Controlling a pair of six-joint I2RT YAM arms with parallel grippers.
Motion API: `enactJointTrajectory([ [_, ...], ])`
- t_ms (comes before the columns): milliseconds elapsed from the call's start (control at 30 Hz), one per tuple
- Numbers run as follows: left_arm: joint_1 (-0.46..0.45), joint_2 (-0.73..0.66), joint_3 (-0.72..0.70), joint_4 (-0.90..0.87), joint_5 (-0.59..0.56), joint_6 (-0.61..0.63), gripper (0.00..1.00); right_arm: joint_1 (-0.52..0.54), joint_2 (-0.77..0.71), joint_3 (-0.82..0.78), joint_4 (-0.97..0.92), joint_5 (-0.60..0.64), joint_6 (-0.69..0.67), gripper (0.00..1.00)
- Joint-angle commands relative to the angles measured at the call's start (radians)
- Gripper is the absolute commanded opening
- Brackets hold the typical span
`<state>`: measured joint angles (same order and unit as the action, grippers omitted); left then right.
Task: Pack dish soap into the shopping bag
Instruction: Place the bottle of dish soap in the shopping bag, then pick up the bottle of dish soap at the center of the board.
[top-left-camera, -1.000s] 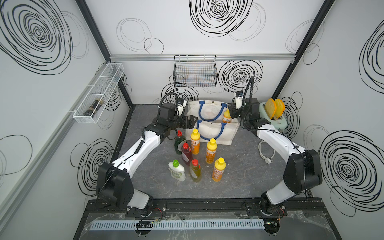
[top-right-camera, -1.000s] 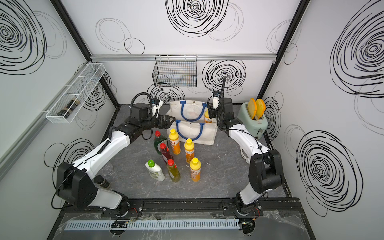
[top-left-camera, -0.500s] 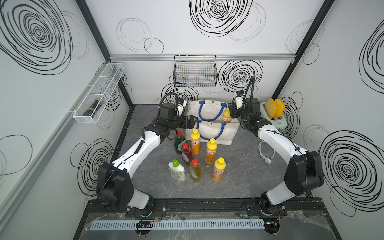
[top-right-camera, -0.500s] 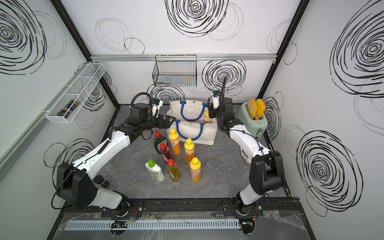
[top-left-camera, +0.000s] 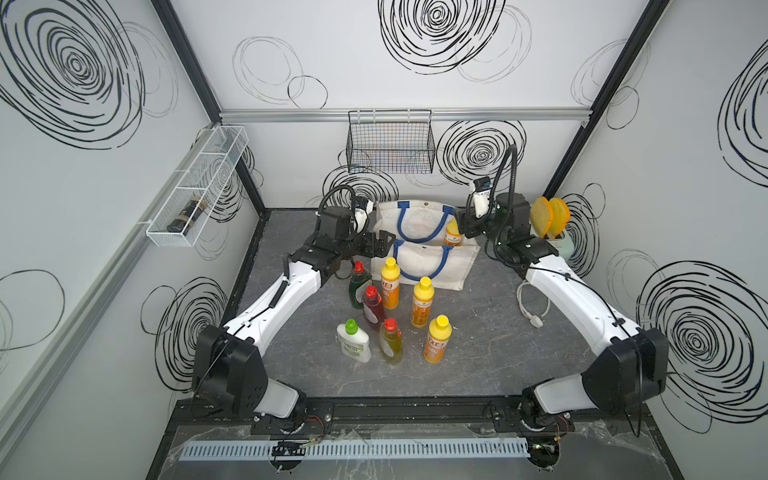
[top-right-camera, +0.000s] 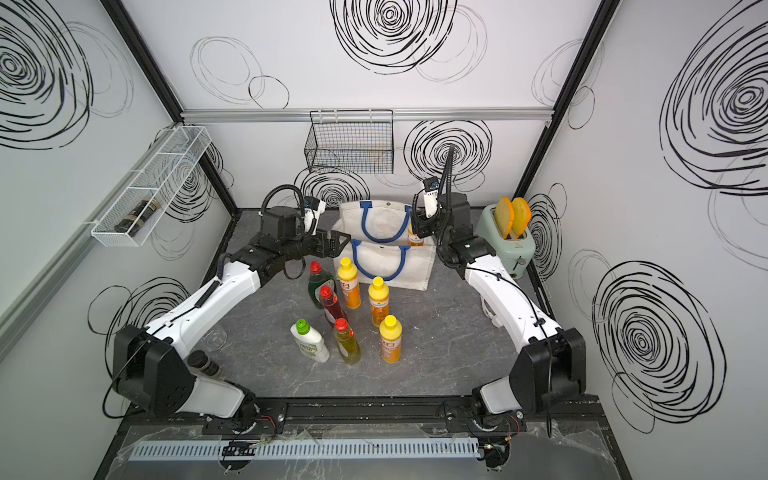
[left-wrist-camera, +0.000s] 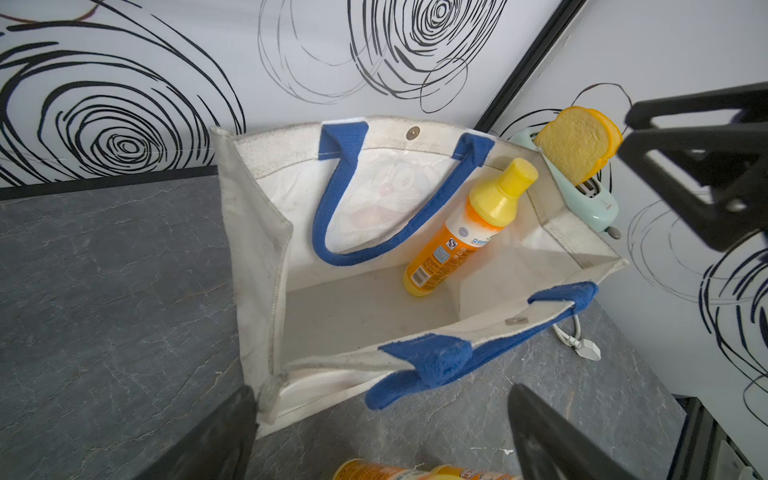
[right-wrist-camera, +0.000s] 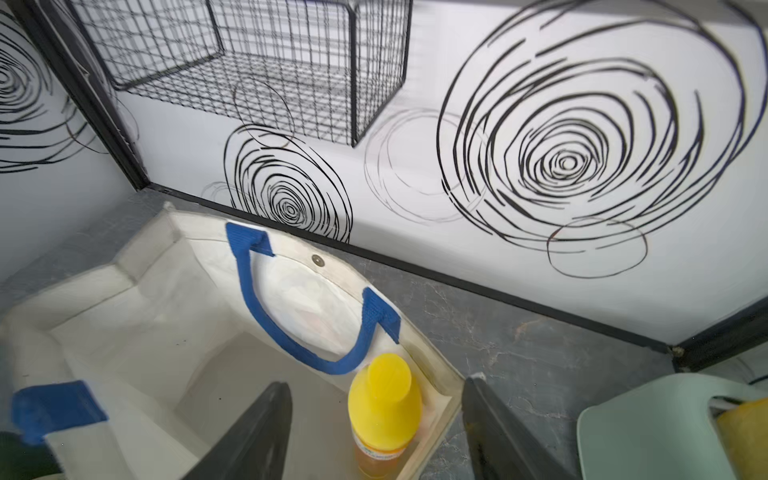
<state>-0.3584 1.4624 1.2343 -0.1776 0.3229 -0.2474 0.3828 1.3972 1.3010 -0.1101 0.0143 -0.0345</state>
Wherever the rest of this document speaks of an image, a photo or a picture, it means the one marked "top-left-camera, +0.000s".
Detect white bag with blue handles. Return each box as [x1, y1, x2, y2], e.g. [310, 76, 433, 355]
[374, 200, 480, 291]

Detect orange soap bottle yellow cap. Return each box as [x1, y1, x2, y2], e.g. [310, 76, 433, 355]
[380, 257, 401, 310]
[444, 219, 464, 246]
[424, 315, 453, 364]
[411, 277, 435, 328]

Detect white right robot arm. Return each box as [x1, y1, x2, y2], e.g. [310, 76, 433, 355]
[458, 193, 669, 429]

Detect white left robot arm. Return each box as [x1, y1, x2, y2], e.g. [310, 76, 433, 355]
[192, 197, 396, 423]

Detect green soap bottle red cap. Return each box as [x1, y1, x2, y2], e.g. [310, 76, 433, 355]
[349, 261, 372, 310]

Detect yellow-green soap bottle red cap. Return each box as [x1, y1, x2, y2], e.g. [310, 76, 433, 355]
[379, 318, 403, 364]

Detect white soap bottle green cap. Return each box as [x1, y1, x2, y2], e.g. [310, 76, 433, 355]
[336, 319, 372, 363]

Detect yellow toy toast slice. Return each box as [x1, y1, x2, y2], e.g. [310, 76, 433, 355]
[530, 197, 554, 237]

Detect mint green toaster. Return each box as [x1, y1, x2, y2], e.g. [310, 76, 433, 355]
[546, 230, 575, 260]

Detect dark bottle in shelf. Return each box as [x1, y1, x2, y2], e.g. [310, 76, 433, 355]
[166, 197, 207, 235]

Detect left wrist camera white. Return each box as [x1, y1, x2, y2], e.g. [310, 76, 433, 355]
[353, 195, 375, 234]

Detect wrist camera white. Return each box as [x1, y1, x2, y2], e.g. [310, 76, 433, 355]
[471, 176, 492, 220]
[353, 195, 375, 234]

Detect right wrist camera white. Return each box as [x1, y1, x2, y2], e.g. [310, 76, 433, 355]
[471, 176, 492, 220]

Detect black wire wall basket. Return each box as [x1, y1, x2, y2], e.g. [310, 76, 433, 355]
[345, 120, 437, 174]

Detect white toaster power cable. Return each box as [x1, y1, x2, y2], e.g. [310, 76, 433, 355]
[515, 280, 551, 329]

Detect aluminium wall rail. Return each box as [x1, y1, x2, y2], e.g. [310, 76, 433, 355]
[220, 107, 592, 124]

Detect white wire wall shelf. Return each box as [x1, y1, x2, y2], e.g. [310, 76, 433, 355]
[146, 125, 248, 247]

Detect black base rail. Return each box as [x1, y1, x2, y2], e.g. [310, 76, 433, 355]
[169, 395, 649, 436]

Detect grey slotted cable duct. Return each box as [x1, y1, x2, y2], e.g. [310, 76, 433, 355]
[178, 437, 530, 461]

